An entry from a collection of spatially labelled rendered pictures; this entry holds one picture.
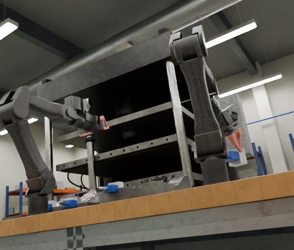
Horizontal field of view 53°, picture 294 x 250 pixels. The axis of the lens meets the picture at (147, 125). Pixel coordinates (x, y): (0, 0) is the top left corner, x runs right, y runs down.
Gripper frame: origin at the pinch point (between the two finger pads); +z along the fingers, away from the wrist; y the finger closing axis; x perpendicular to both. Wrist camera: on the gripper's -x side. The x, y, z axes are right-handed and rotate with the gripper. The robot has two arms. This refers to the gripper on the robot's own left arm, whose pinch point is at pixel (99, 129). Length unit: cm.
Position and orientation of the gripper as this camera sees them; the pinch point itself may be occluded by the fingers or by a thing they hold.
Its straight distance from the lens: 143.8
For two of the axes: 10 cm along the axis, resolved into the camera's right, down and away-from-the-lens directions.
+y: -8.8, 2.5, 4.0
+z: 4.6, 2.4, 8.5
